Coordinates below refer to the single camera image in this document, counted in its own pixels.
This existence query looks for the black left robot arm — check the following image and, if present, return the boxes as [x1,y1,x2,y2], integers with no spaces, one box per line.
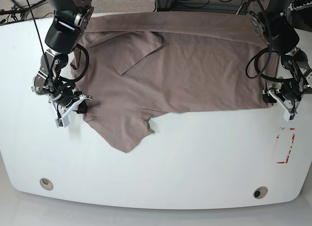
[248,0,312,121]

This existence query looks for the black tripod legs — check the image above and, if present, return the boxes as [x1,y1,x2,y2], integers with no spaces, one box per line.
[0,0,47,25]

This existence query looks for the left table grommet hole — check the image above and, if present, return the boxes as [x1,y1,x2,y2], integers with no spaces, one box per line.
[39,178,54,191]

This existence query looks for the right table grommet hole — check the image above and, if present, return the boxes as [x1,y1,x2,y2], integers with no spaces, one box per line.
[253,186,268,199]

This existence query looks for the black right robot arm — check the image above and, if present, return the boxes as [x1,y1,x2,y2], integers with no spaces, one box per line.
[32,0,94,127]

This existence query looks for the table grommet hole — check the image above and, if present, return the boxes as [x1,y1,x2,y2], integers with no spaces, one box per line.
[253,186,268,199]
[39,178,54,191]

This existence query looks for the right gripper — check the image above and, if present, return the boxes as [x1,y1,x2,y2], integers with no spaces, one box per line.
[50,91,93,120]

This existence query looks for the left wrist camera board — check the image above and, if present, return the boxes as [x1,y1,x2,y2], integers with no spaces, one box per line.
[283,111,295,122]

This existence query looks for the white power strip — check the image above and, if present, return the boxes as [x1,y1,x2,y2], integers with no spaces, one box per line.
[291,0,312,11]

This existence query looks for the red tape rectangle marking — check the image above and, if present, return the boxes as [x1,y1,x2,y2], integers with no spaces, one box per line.
[273,127,296,164]

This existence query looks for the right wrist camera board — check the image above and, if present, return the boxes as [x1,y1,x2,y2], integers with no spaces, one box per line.
[55,117,70,127]

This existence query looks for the mauve T-shirt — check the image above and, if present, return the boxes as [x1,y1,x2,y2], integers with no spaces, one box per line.
[71,12,270,153]

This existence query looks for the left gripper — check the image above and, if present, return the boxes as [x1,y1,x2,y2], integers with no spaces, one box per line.
[262,83,307,115]

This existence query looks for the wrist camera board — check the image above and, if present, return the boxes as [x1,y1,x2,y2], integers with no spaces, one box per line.
[283,111,295,122]
[55,117,70,127]

